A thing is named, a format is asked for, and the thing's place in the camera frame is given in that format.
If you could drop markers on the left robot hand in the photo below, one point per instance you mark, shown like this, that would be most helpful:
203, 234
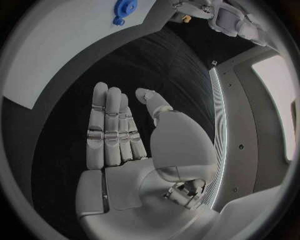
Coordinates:
222, 18

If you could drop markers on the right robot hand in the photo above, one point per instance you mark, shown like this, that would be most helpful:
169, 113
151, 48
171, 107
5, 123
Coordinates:
131, 187

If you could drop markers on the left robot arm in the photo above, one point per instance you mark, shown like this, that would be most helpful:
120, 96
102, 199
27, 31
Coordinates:
254, 31

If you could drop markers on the white task board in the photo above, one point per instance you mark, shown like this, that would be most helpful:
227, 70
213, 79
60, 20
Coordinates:
58, 46

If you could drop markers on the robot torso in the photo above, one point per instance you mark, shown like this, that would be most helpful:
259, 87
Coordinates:
241, 116

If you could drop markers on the small blue gear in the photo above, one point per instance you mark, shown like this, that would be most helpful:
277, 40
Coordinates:
118, 21

